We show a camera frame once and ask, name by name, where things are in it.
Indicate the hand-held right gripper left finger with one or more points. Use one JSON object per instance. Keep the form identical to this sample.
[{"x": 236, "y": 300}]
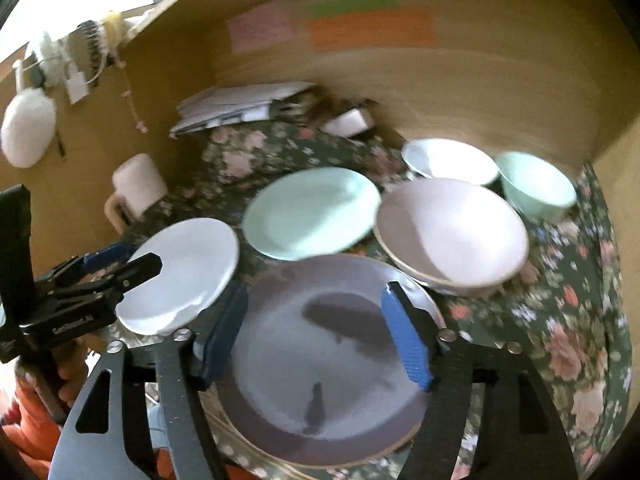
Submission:
[{"x": 220, "y": 332}]

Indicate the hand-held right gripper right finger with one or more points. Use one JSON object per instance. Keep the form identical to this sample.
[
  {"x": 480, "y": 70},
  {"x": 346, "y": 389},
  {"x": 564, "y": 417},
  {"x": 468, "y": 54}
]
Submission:
[{"x": 405, "y": 340}]

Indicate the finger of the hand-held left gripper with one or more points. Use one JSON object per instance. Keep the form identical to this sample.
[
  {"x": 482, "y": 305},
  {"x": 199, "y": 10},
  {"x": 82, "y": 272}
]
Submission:
[
  {"x": 107, "y": 256},
  {"x": 140, "y": 270}
]

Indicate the small white plate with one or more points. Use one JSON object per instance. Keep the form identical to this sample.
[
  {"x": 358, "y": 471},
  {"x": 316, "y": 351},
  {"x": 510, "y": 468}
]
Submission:
[{"x": 185, "y": 270}]

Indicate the large pale lavender plate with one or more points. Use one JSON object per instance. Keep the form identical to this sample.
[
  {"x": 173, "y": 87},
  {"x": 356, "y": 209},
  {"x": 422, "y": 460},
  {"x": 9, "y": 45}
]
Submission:
[{"x": 325, "y": 360}]

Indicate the white bowl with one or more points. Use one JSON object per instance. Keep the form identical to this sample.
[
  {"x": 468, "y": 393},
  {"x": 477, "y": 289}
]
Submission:
[{"x": 450, "y": 160}]

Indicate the person's left forearm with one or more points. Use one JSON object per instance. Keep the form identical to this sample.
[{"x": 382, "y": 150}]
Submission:
[{"x": 27, "y": 430}]

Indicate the person's left hand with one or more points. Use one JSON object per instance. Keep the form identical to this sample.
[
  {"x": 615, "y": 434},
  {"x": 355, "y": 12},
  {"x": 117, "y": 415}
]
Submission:
[{"x": 70, "y": 370}]

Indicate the large pale pink bowl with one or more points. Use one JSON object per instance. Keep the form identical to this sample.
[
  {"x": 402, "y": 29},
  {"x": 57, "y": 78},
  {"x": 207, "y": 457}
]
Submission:
[{"x": 450, "y": 235}]

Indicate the white fluffy brush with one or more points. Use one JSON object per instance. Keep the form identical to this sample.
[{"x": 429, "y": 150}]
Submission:
[{"x": 27, "y": 127}]

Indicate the floral green tablecloth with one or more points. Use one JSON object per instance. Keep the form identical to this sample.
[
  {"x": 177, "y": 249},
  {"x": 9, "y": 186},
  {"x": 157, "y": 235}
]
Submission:
[{"x": 550, "y": 320}]

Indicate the mint green plate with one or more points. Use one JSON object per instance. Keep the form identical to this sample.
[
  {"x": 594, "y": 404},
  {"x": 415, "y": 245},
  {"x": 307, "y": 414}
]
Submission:
[{"x": 310, "y": 215}]

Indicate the stack of white papers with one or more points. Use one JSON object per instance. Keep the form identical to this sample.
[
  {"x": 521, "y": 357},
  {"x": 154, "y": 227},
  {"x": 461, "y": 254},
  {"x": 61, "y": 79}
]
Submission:
[{"x": 235, "y": 105}]

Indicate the mint green bowl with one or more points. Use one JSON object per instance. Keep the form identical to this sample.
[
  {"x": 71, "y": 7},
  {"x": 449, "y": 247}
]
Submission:
[{"x": 535, "y": 185}]

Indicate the hairbrush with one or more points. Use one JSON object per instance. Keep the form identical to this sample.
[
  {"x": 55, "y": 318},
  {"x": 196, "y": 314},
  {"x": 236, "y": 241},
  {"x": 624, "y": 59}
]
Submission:
[{"x": 90, "y": 42}]

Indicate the white card with clutter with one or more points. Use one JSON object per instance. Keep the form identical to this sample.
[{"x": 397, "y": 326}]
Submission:
[{"x": 347, "y": 121}]

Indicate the pink paper note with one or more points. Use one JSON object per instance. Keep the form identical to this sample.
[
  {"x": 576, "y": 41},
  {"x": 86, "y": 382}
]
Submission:
[{"x": 260, "y": 30}]

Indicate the orange paper note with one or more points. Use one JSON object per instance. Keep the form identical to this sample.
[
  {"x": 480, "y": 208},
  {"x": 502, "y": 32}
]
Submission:
[{"x": 370, "y": 30}]

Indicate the green paper note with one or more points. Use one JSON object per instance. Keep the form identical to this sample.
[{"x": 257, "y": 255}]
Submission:
[{"x": 355, "y": 5}]

